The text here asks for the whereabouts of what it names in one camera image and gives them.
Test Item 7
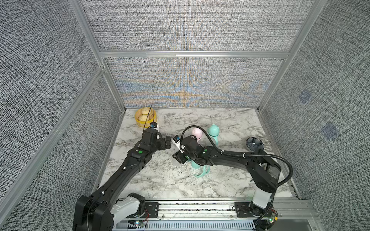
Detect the mint handle ring front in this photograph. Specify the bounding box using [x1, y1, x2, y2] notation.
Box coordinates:
[194, 164, 211, 179]

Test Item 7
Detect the pink bottle cap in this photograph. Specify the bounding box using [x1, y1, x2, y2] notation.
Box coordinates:
[192, 128, 203, 140]

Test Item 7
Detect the mint bottle cap front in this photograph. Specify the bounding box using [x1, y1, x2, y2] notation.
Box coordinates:
[208, 123, 220, 137]

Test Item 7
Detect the mint bottle cap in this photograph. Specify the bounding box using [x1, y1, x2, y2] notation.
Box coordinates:
[208, 123, 220, 137]
[191, 160, 201, 169]

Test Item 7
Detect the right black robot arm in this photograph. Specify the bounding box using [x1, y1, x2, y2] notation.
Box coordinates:
[172, 135, 281, 210]

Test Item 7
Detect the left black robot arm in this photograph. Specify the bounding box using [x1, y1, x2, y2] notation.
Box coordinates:
[72, 128, 171, 231]

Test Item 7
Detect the mint bottle cap middle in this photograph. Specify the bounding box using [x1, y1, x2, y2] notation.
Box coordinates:
[191, 160, 201, 169]

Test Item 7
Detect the lower beige bun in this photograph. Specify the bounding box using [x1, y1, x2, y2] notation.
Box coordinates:
[138, 115, 150, 122]

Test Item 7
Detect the beige bun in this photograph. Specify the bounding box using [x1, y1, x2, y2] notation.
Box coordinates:
[141, 107, 152, 115]
[138, 115, 150, 122]

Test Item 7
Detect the yellow steamer basket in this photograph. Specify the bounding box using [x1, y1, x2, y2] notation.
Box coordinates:
[135, 107, 158, 128]

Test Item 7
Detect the upper beige bun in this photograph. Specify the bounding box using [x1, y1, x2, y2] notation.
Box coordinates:
[141, 107, 152, 115]

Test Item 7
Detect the dark blue flower dish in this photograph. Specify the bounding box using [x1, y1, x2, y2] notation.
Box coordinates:
[246, 137, 265, 152]

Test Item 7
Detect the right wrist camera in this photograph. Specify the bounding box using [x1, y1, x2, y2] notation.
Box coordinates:
[172, 135, 185, 153]

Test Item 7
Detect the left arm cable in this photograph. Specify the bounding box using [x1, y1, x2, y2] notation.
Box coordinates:
[142, 104, 155, 132]

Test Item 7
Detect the aluminium front rail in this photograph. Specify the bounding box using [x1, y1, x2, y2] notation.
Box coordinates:
[123, 198, 318, 226]

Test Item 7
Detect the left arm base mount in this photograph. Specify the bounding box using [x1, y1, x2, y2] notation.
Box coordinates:
[125, 202, 159, 219]

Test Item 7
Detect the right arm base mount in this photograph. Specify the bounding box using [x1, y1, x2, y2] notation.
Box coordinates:
[233, 201, 278, 219]

